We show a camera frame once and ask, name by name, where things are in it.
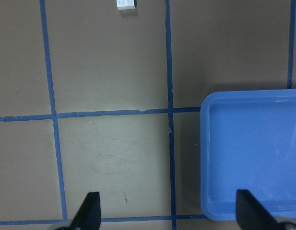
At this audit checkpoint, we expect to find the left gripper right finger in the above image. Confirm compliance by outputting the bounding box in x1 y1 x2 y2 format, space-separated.
236 189 280 230

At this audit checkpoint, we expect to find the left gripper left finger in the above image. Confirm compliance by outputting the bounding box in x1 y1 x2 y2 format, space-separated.
69 192 101 230

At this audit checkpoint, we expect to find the white block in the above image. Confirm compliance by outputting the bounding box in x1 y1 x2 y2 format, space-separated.
116 0 135 11

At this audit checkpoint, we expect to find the blue plastic tray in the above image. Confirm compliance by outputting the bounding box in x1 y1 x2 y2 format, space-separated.
200 89 296 221

